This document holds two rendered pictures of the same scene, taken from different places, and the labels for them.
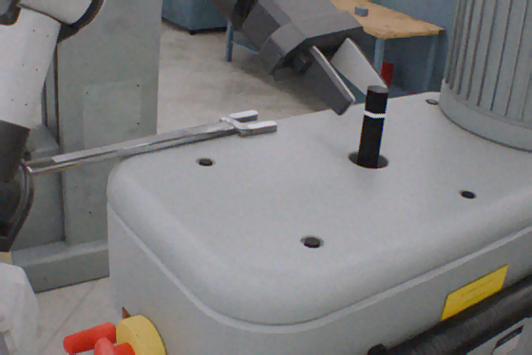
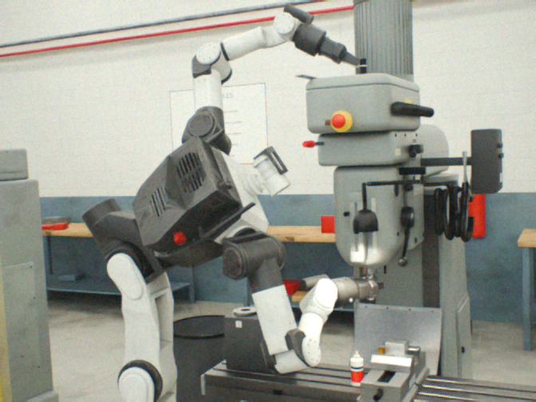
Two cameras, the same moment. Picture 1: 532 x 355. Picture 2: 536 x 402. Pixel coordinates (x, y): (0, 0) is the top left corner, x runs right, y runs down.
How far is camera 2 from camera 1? 163 cm
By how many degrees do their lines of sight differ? 34
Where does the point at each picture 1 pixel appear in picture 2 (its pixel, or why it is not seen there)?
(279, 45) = (339, 47)
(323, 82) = (350, 57)
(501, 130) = not seen: hidden behind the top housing
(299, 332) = (390, 86)
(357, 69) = not seen: hidden behind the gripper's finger
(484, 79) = (377, 65)
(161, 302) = (348, 99)
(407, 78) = (171, 273)
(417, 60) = not seen: hidden behind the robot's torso
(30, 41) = (218, 80)
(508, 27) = (382, 46)
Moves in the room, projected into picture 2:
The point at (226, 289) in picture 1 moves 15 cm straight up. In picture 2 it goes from (373, 76) to (372, 21)
